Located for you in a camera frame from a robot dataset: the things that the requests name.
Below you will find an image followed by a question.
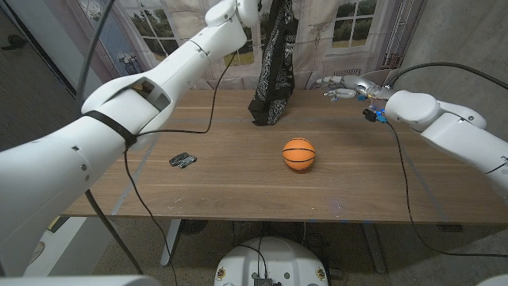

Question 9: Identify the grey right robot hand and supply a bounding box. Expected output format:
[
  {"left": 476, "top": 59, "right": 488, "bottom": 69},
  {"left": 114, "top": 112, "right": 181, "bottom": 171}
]
[{"left": 316, "top": 74, "right": 396, "bottom": 103}]

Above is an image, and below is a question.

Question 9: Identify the black paisley bandana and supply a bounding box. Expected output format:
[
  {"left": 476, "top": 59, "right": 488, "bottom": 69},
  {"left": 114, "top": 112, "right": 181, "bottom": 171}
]
[{"left": 248, "top": 0, "right": 299, "bottom": 127}]

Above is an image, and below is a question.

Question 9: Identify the printed window backdrop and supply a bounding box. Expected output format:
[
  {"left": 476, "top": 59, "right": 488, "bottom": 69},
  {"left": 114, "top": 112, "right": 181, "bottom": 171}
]
[{"left": 65, "top": 0, "right": 428, "bottom": 91}]

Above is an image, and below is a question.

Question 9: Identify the orange mini basketball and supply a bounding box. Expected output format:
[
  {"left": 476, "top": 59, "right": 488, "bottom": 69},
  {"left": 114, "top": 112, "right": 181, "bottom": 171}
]
[{"left": 282, "top": 137, "right": 317, "bottom": 172}]

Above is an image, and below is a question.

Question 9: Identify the grey table leg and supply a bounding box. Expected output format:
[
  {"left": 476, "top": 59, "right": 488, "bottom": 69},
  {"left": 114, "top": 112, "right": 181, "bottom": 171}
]
[
  {"left": 160, "top": 218, "right": 182, "bottom": 267},
  {"left": 360, "top": 222, "right": 388, "bottom": 274}
]

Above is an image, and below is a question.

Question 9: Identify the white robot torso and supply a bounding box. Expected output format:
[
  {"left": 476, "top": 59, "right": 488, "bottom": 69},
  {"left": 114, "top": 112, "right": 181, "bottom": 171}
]
[{"left": 214, "top": 236, "right": 329, "bottom": 286}]

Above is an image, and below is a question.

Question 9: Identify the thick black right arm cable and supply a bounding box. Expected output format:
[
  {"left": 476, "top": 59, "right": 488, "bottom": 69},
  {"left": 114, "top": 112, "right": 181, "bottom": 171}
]
[{"left": 387, "top": 61, "right": 508, "bottom": 91}]

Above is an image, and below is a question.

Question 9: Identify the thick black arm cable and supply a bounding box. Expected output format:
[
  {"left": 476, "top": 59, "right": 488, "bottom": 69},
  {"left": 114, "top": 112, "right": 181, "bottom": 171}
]
[
  {"left": 387, "top": 61, "right": 508, "bottom": 91},
  {"left": 73, "top": 0, "right": 144, "bottom": 276}
]

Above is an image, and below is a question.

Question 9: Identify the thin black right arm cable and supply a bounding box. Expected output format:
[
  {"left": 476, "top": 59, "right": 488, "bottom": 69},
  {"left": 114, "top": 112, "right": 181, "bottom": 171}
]
[{"left": 385, "top": 118, "right": 508, "bottom": 259}]

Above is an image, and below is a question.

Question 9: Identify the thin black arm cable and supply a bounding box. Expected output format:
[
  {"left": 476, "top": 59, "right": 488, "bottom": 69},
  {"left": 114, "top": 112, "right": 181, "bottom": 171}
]
[
  {"left": 385, "top": 118, "right": 508, "bottom": 259},
  {"left": 122, "top": 53, "right": 238, "bottom": 286}
]

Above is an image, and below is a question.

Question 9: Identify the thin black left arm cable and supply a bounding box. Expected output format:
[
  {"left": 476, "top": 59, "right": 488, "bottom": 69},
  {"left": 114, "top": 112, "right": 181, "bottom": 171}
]
[{"left": 122, "top": 53, "right": 238, "bottom": 286}]

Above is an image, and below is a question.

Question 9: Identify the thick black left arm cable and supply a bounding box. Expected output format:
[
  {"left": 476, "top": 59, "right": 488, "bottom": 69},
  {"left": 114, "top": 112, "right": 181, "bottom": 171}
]
[{"left": 73, "top": 0, "right": 144, "bottom": 276}]

